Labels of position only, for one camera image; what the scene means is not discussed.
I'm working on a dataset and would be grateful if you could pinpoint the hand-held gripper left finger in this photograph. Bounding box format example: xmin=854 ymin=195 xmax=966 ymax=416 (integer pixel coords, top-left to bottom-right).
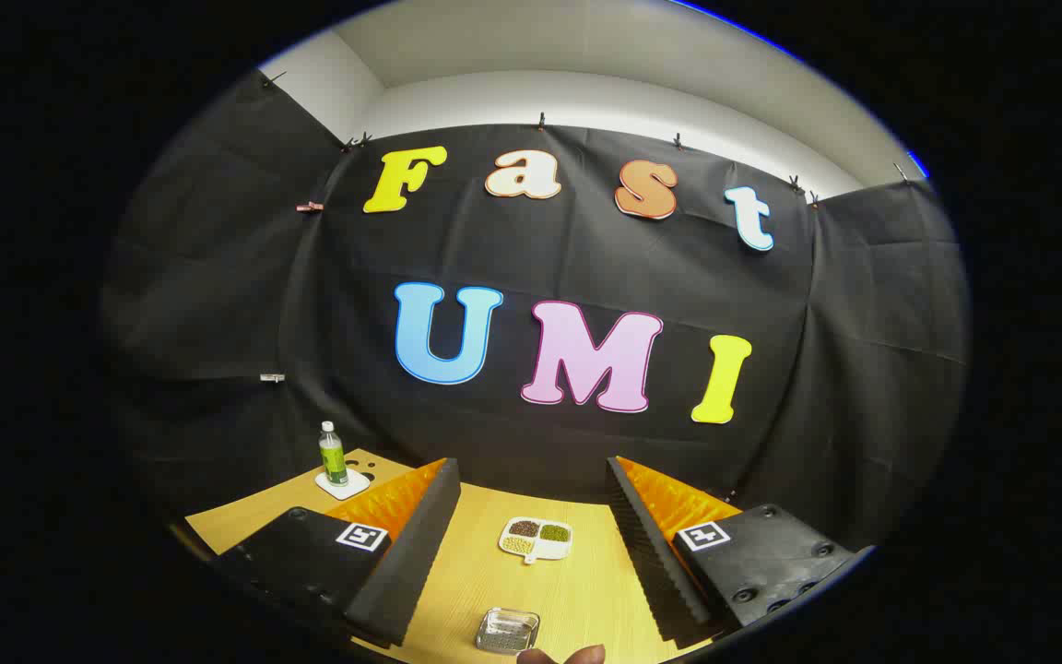
xmin=213 ymin=456 xmax=463 ymax=647

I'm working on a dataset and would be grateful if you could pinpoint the green label plastic bottle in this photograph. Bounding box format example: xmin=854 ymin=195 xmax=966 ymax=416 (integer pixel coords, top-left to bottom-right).
xmin=319 ymin=421 xmax=349 ymax=487

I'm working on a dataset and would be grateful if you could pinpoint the perforated metal basket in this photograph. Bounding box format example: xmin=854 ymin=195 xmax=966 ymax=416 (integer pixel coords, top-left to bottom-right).
xmin=476 ymin=607 xmax=541 ymax=656

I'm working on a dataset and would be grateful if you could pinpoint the white divided bean dish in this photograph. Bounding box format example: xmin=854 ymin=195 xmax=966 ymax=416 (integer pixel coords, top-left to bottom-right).
xmin=498 ymin=516 xmax=574 ymax=565

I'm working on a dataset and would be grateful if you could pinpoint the white square coaster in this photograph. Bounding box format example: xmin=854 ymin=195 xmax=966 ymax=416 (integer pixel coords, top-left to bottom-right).
xmin=314 ymin=468 xmax=372 ymax=501

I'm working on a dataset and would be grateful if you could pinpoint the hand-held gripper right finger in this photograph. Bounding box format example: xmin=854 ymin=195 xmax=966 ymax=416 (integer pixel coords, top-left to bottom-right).
xmin=605 ymin=456 xmax=875 ymax=646

